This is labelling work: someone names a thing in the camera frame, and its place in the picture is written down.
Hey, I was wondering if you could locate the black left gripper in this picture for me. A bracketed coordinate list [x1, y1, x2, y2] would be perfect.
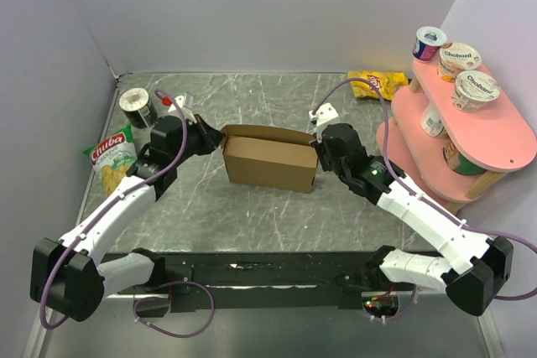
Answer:
[171, 114, 227, 166]

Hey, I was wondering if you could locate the brown cardboard box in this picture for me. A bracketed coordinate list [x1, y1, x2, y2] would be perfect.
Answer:
[222, 124, 318, 193]

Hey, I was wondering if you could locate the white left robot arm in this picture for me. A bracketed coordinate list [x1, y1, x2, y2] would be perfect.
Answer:
[29, 115, 226, 322]

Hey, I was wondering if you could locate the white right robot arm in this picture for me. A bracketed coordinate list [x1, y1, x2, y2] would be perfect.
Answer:
[311, 123, 514, 316]

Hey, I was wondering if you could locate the black can white lid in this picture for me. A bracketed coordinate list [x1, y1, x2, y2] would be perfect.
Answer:
[119, 88, 158, 129]

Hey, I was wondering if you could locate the yellow Lays chips bag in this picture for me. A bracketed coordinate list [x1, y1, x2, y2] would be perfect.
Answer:
[347, 71, 409, 101]

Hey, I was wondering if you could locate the green Chuba chips bag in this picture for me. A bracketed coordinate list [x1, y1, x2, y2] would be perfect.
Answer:
[84, 124, 137, 196]

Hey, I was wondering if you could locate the white cup middle shelf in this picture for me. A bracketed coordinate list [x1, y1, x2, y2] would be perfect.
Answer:
[420, 103, 449, 138]

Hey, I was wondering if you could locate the pink three-tier shelf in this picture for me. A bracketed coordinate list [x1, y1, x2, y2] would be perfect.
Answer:
[376, 60, 536, 213]

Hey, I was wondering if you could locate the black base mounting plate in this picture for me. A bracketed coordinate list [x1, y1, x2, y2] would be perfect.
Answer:
[104, 248, 420, 314]

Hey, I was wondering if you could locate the green can lower shelf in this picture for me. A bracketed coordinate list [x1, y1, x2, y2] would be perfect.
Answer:
[442, 141, 486, 176]

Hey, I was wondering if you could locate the purple white yogurt cup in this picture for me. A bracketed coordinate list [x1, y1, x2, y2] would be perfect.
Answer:
[412, 26, 447, 63]

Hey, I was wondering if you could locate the Chobani yogurt cup rear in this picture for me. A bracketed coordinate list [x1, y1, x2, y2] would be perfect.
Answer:
[437, 42, 482, 82]

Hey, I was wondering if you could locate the chobani yogurt cup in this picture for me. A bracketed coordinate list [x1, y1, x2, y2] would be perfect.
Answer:
[451, 70, 501, 113]
[437, 42, 482, 82]

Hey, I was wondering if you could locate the Chobani yogurt cup front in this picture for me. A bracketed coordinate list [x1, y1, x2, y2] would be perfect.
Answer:
[451, 70, 501, 113]

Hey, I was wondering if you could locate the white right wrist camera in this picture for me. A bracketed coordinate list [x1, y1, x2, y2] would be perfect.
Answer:
[309, 102, 340, 137]

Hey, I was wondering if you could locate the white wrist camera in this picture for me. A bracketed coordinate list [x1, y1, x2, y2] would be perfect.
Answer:
[161, 95, 196, 124]
[309, 102, 340, 137]

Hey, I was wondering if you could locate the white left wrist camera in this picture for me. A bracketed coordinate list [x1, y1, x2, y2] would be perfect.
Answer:
[161, 95, 196, 124]

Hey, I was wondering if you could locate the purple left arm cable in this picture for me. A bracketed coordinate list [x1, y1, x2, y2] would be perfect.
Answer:
[39, 88, 216, 337]

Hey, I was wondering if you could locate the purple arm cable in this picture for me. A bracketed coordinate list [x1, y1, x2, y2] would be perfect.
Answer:
[39, 88, 216, 337]
[312, 77, 537, 322]

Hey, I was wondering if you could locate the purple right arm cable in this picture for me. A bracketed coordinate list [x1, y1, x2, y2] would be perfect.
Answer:
[312, 77, 537, 322]

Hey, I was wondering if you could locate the aluminium rail frame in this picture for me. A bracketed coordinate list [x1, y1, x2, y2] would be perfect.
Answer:
[23, 223, 504, 358]

